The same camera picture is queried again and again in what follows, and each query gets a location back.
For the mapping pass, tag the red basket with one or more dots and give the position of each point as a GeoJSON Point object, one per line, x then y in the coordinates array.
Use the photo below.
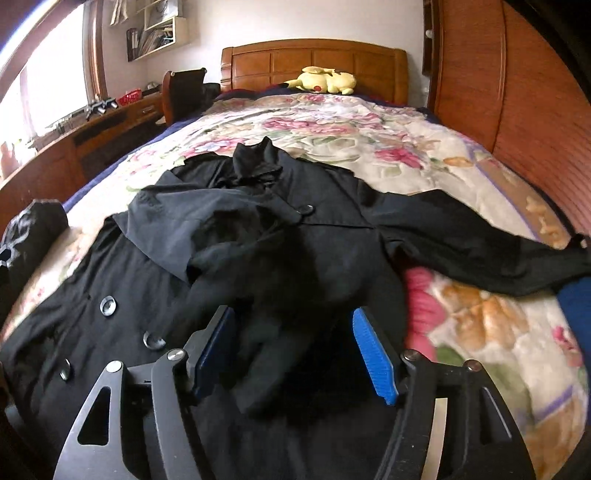
{"type": "Point", "coordinates": [129, 97]}

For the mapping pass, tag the shiny black jacket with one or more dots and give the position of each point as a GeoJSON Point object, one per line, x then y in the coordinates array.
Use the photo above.
{"type": "Point", "coordinates": [25, 242]}

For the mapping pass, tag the white wall shelf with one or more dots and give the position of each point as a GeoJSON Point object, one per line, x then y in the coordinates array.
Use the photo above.
{"type": "Point", "coordinates": [151, 26]}

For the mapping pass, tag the wooden wardrobe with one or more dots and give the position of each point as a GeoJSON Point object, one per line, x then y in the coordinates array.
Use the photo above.
{"type": "Point", "coordinates": [497, 80]}

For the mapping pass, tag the wooden headboard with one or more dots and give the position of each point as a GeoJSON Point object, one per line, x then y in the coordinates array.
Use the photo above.
{"type": "Point", "coordinates": [381, 73]}

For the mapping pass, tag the floral bed blanket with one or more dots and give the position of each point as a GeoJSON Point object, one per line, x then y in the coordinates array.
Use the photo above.
{"type": "Point", "coordinates": [527, 345]}

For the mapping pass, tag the wooden desk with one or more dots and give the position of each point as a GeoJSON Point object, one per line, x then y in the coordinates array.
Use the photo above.
{"type": "Point", "coordinates": [63, 167]}

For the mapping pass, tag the yellow plush toy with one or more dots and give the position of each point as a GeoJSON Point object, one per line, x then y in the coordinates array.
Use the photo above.
{"type": "Point", "coordinates": [316, 79]}

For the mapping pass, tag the wooden chair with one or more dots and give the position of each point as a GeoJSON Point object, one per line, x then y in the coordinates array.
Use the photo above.
{"type": "Point", "coordinates": [185, 92]}

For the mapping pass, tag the black trench coat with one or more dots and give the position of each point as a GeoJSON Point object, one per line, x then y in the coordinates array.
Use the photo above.
{"type": "Point", "coordinates": [293, 247]}

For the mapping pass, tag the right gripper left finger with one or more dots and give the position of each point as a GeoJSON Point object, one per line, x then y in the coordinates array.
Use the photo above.
{"type": "Point", "coordinates": [179, 379]}

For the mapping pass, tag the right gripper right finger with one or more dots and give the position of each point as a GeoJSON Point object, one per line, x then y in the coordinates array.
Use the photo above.
{"type": "Point", "coordinates": [481, 438]}

